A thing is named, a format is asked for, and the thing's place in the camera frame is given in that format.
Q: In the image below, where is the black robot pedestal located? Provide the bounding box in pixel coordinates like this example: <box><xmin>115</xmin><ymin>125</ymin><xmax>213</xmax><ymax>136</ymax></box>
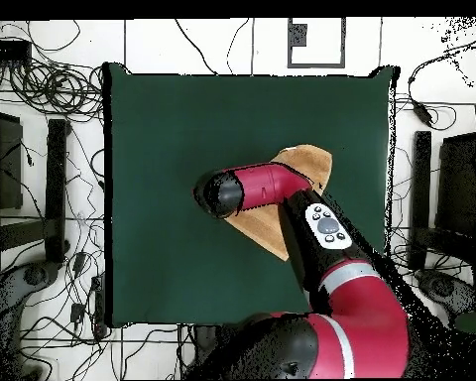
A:
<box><xmin>192</xmin><ymin>324</ymin><xmax>220</xmax><ymax>358</ymax></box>

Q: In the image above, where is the coiled black cable bundle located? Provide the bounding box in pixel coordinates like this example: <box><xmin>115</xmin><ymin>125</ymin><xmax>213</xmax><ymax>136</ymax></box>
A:
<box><xmin>7</xmin><ymin>59</ymin><xmax>104</xmax><ymax>120</ymax></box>

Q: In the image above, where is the black power adapter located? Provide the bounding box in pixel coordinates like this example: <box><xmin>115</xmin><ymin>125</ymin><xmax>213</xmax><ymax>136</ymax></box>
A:
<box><xmin>411</xmin><ymin>99</ymin><xmax>434</xmax><ymax>127</ymax></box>

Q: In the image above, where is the dark green table cloth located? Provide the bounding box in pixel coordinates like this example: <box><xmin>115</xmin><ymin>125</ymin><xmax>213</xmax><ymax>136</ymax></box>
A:
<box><xmin>102</xmin><ymin>62</ymin><xmax>400</xmax><ymax>328</ymax></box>

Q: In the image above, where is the flat black box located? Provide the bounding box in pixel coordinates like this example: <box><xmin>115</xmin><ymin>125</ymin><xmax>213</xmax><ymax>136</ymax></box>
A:
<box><xmin>0</xmin><ymin>39</ymin><xmax>33</xmax><ymax>62</ymax></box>

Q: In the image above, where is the grey office chair base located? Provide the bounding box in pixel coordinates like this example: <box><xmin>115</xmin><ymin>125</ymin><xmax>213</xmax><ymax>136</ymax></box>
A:
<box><xmin>0</xmin><ymin>259</ymin><xmax>60</xmax><ymax>380</ymax></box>
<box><xmin>414</xmin><ymin>268</ymin><xmax>476</xmax><ymax>318</ymax></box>

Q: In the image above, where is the tan terry towel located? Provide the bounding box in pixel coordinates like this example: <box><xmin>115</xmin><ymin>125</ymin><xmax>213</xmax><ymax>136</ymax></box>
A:
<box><xmin>223</xmin><ymin>143</ymin><xmax>334</xmax><ymax>262</ymax></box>

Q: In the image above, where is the black stand base bar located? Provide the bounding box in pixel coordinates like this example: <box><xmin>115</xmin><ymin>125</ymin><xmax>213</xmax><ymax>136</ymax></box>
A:
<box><xmin>0</xmin><ymin>118</ymin><xmax>71</xmax><ymax>266</ymax></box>
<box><xmin>407</xmin><ymin>130</ymin><xmax>432</xmax><ymax>275</ymax></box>

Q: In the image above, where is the black power strip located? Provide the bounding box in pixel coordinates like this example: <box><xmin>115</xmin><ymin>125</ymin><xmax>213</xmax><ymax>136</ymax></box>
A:
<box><xmin>90</xmin><ymin>273</ymin><xmax>109</xmax><ymax>340</ymax></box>

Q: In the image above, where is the dark cabinet box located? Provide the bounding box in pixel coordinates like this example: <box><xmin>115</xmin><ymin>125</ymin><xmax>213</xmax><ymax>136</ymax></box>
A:
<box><xmin>434</xmin><ymin>132</ymin><xmax>476</xmax><ymax>239</ymax></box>
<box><xmin>0</xmin><ymin>108</ymin><xmax>24</xmax><ymax>210</ymax></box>

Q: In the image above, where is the grey rectangular frame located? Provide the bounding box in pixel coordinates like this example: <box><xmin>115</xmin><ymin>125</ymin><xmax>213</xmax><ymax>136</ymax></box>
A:
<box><xmin>287</xmin><ymin>17</ymin><xmax>347</xmax><ymax>69</ymax></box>

